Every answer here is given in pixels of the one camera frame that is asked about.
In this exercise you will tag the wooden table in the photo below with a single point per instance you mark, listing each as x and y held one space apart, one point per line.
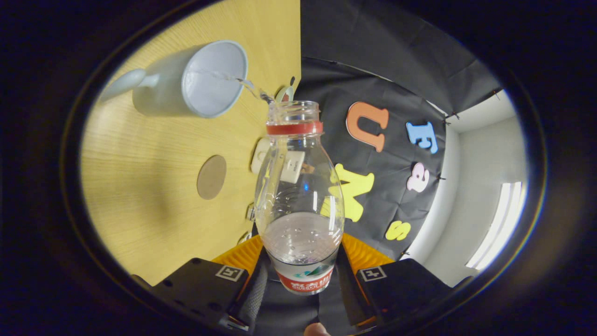
140 186

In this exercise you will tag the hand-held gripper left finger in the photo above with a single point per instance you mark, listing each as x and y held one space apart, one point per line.
205 284

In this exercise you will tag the white divided tray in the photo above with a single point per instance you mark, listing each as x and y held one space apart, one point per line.
244 238

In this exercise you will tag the round brown coaster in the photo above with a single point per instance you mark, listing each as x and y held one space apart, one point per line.
211 177

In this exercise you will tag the white toaster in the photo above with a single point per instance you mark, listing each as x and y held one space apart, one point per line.
259 156

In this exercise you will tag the pale green plate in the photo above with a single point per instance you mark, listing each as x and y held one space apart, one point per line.
281 93

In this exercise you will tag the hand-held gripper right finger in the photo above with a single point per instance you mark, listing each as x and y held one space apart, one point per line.
401 287

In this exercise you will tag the black backdrop cloth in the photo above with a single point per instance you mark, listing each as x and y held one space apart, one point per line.
396 46

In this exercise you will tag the white cup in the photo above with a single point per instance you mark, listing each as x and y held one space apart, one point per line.
158 93

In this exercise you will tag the long ceiling light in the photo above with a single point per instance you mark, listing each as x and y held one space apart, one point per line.
499 224

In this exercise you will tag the clear plastic juice bottle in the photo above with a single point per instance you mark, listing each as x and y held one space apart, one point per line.
301 242

